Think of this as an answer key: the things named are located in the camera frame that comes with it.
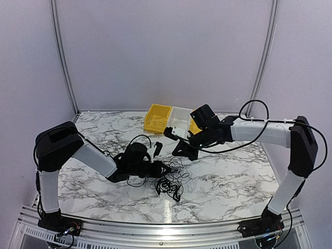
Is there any black cable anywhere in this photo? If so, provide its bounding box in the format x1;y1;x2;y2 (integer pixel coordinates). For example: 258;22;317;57
154;157;190;202

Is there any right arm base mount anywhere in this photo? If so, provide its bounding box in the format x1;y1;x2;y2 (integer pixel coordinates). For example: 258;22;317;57
237;207;284;238

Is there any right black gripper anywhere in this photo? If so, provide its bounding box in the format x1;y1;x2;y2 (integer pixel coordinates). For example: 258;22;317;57
172;127;214;162

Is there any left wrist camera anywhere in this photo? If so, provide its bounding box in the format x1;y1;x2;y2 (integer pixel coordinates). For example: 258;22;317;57
148;142;163;158

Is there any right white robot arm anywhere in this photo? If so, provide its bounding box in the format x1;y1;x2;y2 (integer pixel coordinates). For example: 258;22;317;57
164;104;328;232

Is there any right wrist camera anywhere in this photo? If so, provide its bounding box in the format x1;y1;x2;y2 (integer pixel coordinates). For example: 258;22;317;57
163;127;189;142

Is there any yellow plastic bin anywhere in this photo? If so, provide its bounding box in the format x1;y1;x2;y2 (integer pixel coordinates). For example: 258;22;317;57
189;120;201;134
144;104;172;133

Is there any right aluminium corner post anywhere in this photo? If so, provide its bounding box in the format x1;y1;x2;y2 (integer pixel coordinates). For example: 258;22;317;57
245;0;278;117

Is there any aluminium front rail frame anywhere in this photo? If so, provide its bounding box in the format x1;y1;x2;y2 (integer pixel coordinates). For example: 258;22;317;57
9;206;313;248

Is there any white plastic bin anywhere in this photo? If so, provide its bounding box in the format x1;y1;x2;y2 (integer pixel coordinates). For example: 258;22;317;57
167;106;193;131

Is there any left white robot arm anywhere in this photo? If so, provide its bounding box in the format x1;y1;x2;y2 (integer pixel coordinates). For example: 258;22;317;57
33;121;172;231

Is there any aluminium corner post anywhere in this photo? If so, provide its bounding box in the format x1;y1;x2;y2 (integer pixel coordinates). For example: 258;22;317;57
49;0;80;117
245;0;278;117

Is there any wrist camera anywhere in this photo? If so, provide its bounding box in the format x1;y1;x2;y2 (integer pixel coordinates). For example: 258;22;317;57
148;142;163;158
163;127;189;142

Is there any left yellow plastic bin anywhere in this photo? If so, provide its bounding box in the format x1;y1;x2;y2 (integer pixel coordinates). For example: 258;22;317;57
144;104;172;133

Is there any right yellow plastic bin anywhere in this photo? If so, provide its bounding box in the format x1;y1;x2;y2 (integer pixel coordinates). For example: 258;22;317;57
189;120;201;134

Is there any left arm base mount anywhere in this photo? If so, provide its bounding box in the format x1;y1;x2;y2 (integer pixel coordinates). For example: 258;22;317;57
38;209;83;236

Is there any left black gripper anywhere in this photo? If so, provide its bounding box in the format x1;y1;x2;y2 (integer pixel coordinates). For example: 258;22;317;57
129;160;171;178

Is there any left aluminium corner post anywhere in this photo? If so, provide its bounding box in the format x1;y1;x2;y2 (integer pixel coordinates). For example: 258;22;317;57
49;0;80;117

